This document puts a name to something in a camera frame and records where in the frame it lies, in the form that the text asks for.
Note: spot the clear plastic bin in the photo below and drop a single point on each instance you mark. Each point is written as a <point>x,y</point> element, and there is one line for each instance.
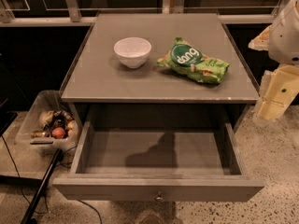
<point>40,138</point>

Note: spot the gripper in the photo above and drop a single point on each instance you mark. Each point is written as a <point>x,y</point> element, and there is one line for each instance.
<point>285,39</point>

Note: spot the black pole stand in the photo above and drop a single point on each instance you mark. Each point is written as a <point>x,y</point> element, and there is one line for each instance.
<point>27,218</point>

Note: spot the green snack bag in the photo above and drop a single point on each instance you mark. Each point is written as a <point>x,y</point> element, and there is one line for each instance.
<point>188,61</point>

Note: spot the red apple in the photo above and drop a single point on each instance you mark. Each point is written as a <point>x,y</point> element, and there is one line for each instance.
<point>58,133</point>

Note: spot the grey drawer cabinet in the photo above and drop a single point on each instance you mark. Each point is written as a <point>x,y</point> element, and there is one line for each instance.
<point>99,77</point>

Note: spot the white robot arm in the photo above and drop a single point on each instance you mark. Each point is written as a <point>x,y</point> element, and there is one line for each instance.
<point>281,38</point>

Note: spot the grey top drawer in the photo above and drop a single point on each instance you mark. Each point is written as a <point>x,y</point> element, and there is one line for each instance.
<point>158,153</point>

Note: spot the white ceramic bowl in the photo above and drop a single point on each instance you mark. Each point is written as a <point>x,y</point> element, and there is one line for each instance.
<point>132,51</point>

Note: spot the beige crumpled item in bin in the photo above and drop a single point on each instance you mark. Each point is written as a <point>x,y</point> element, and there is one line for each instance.
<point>46,118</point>

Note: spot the metal window railing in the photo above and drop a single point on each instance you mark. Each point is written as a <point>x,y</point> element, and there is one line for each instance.
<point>80,12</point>

